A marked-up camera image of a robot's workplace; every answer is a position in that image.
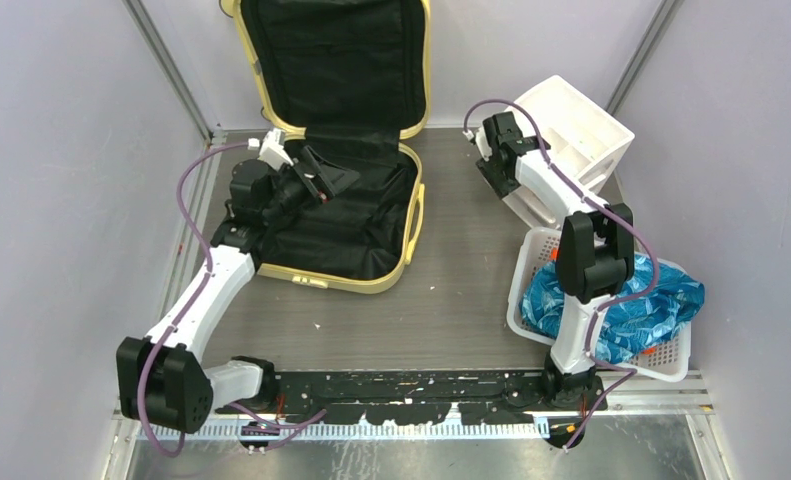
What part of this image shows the yellow hard-shell suitcase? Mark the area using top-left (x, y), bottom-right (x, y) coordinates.
top-left (221, 1), bottom-right (430, 294)

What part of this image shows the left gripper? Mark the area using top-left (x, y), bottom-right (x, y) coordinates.
top-left (261, 147), bottom-right (359, 225)

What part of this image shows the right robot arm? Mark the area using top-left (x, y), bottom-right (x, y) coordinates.
top-left (472, 111), bottom-right (635, 410)

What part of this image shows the white divided organizer tray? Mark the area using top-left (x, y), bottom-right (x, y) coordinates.
top-left (502, 75), bottom-right (635, 229)

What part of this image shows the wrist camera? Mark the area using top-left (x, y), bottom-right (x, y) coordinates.
top-left (463, 128), bottom-right (493, 161)
top-left (247, 128), bottom-right (295, 171)

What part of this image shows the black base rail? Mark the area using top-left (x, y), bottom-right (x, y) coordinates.
top-left (240, 369), bottom-right (604, 426)

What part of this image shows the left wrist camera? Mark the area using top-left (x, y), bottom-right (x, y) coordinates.
top-left (247, 128), bottom-right (295, 171)

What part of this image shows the blue patterned garment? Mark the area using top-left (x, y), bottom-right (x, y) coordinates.
top-left (517, 261), bottom-right (705, 364)

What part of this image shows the slotted metal cable duct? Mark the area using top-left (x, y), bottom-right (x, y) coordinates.
top-left (136, 418), bottom-right (552, 441)

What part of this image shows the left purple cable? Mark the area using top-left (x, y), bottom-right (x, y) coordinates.
top-left (136, 140), bottom-right (329, 460)

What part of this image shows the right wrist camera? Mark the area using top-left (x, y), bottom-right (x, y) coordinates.
top-left (463, 128), bottom-right (493, 161)

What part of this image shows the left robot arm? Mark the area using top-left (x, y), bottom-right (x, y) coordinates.
top-left (116, 147), bottom-right (360, 434)

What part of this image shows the white perforated plastic basket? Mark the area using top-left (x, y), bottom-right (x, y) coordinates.
top-left (507, 227), bottom-right (704, 382)

